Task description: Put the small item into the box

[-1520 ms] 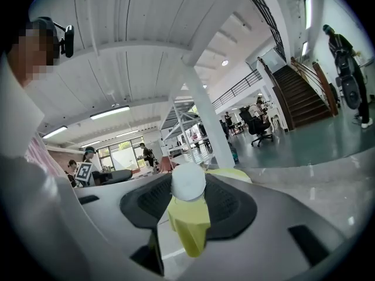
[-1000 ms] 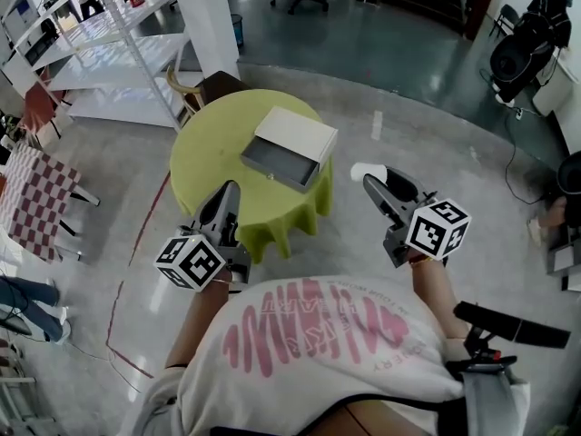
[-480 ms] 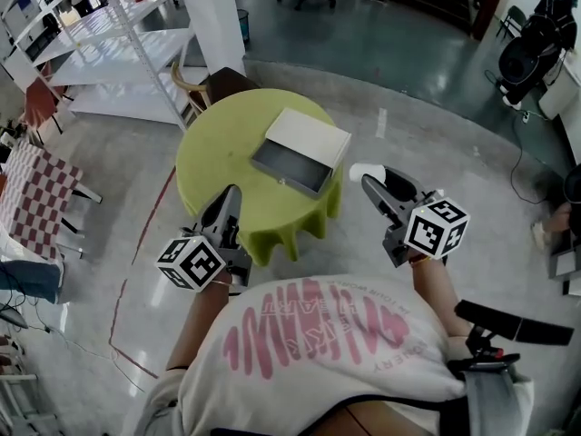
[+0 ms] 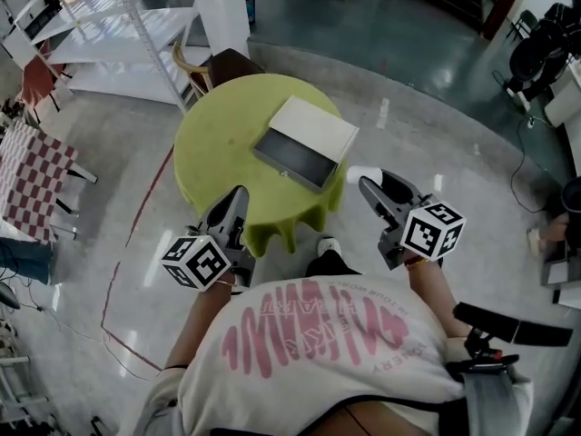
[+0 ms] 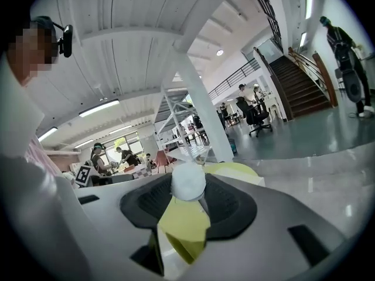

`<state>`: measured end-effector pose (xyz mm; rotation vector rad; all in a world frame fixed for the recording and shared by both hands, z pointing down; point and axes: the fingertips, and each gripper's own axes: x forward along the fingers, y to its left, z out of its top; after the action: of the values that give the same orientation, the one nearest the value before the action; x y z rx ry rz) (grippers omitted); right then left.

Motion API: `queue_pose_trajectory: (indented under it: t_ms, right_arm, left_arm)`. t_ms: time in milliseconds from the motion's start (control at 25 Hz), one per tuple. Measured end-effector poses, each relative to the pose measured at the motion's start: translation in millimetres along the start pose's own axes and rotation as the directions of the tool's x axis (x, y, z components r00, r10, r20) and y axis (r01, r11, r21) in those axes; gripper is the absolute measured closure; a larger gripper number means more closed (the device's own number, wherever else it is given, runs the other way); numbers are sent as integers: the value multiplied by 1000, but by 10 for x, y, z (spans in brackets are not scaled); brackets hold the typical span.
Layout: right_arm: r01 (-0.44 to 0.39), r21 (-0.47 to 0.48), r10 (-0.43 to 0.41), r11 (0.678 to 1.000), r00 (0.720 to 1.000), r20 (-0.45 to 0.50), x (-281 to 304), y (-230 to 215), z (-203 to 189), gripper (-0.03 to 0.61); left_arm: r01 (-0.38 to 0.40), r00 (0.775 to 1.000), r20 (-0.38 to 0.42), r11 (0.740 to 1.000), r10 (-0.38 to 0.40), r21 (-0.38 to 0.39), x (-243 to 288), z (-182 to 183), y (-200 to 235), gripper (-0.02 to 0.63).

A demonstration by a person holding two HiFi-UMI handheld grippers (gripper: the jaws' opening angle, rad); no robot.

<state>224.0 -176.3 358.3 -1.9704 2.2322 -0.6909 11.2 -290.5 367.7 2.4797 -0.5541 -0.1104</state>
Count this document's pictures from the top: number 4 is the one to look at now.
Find black floor cable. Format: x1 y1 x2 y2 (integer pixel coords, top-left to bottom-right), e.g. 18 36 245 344
492 69 564 215

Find white pink print t-shirt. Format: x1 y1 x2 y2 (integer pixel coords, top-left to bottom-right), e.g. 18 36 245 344
133 273 535 436

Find person's black trousers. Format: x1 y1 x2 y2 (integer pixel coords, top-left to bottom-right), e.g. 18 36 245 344
304 248 363 278

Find wooden chair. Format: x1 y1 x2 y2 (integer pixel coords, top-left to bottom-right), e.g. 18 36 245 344
171 41 267 104

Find red white checkered table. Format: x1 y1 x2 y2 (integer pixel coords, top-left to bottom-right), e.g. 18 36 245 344
0 118 99 245

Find white metal shelf rack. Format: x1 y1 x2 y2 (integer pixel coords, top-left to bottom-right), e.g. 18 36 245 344
0 0 214 114

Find grey shoulder strap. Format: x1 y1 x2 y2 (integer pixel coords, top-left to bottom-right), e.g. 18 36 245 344
458 361 521 436

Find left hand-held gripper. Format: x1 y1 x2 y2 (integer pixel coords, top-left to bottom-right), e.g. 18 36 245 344
161 184 256 292

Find white floor cable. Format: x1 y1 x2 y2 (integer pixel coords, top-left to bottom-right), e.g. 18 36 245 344
26 301 161 383

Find black equipment heap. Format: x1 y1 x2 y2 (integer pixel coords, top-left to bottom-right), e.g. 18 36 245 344
505 0 581 104

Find green cloth round table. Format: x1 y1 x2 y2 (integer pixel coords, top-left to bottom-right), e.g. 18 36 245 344
172 73 350 259

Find orange chair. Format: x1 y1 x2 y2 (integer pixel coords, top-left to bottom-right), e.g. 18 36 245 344
20 38 74 114

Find person's white shoe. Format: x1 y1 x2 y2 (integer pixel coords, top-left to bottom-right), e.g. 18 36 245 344
316 236 341 258

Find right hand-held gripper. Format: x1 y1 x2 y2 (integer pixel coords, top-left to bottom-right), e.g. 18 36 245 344
358 169 468 272

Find white shelving rack with items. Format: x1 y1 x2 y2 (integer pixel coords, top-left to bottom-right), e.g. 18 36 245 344
0 352 51 427

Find person's right forearm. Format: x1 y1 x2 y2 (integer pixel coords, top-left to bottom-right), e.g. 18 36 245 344
407 257 472 339

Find person's left forearm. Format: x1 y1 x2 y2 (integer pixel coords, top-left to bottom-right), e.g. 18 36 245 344
163 282 240 374

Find white desk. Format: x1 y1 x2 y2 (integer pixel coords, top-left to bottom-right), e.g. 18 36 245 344
543 54 581 175

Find white pillar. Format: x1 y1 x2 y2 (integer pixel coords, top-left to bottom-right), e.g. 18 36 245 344
189 0 251 61

